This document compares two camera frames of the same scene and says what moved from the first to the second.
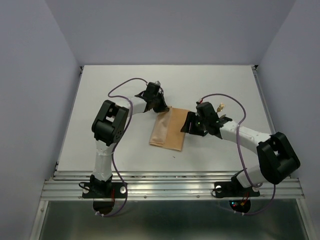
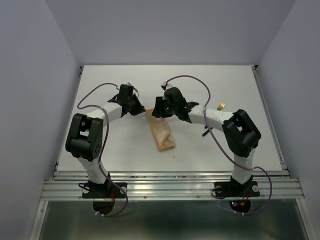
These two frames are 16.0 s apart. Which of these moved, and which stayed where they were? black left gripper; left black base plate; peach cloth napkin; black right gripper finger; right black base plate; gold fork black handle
Moved: black left gripper; black right gripper finger; peach cloth napkin
Stayed: gold fork black handle; left black base plate; right black base plate
